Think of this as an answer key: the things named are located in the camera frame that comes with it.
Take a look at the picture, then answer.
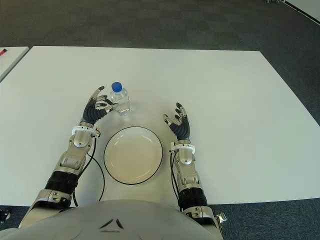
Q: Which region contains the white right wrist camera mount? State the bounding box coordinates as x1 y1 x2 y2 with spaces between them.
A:
170 141 196 154

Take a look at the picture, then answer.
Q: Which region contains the white table corner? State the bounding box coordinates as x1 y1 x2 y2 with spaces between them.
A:
284 0 320 26

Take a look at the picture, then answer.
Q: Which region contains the grey robot torso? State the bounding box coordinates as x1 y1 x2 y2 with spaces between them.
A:
0 199 223 240

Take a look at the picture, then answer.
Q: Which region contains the black caster wheel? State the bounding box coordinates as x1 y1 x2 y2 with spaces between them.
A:
0 208 12 224

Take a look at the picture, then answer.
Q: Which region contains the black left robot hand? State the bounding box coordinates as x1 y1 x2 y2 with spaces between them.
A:
79 86 118 127

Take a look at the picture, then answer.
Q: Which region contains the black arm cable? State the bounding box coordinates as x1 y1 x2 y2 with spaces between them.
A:
71 133 106 208
169 149 183 211

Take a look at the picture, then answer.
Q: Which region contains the white side table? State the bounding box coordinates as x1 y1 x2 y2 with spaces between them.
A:
0 46 31 84

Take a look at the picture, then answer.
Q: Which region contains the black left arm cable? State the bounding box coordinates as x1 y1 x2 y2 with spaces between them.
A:
71 133 106 208

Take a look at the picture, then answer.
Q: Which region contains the white plate black rim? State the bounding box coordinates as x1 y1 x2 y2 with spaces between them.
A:
103 126 164 186

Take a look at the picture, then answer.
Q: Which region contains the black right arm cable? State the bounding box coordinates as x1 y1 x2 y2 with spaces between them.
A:
169 149 183 211

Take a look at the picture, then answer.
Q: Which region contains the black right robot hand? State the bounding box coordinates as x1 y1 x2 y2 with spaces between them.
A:
162 101 192 142

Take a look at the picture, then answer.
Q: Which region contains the clear water bottle blue cap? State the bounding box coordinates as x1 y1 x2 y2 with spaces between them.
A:
109 81 132 117

